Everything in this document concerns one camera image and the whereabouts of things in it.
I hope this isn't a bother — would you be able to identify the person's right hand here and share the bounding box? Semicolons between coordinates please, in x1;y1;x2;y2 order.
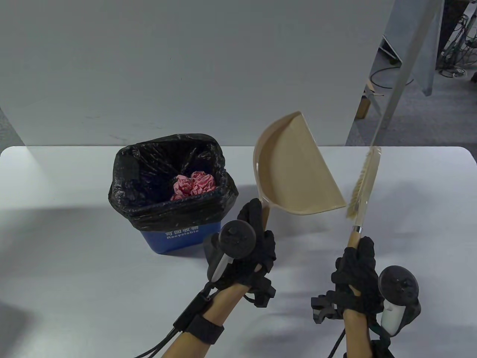
311;236;385;325

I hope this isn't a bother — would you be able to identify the person's left hand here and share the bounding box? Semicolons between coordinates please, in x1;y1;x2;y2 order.
209;198;277;308

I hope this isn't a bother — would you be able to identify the blue recycling bin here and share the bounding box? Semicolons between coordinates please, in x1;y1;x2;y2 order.
140;222;222;255

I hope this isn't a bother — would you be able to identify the beige plastic dustpan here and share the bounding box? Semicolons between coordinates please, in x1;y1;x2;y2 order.
253;111;347;232

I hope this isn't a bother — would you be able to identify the pile of pink paper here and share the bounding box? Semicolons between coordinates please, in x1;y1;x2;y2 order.
171;171;217;202

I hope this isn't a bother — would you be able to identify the beige hand brush wooden handle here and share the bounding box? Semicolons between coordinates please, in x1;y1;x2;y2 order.
347;146;382;248

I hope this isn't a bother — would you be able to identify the black plastic trash bag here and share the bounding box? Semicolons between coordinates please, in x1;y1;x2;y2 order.
108;134;239;232

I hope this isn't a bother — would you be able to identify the person's left forearm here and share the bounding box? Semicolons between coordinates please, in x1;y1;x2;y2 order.
164;285;248;358

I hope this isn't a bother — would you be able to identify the person's right forearm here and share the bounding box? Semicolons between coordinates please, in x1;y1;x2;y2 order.
343;310;373;358

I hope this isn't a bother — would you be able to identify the black handheld controller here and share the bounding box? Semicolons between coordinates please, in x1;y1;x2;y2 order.
378;266;421;336
204;220;257;283

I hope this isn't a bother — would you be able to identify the white table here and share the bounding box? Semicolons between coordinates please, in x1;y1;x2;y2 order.
0;146;477;358

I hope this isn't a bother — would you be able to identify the wooden block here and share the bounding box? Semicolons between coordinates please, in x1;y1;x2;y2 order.
356;96;371;119

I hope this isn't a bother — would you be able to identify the white partition panel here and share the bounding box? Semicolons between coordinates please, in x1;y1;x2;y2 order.
0;0;395;147

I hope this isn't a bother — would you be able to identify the grey metal pole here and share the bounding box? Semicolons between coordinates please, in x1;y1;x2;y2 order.
370;0;445;147

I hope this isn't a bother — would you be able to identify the grey stand base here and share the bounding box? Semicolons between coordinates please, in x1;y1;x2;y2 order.
379;35;402;67

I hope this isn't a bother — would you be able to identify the grey leaning board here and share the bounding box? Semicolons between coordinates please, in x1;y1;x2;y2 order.
383;0;445;97

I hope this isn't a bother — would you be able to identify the black wrist strap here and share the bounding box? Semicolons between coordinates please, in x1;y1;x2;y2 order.
185;315;225;345

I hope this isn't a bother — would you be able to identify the black floor cable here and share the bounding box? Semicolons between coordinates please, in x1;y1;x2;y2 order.
368;66;415;90

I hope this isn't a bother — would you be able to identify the tangle of cables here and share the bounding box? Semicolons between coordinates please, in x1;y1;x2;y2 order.
438;15;477;79

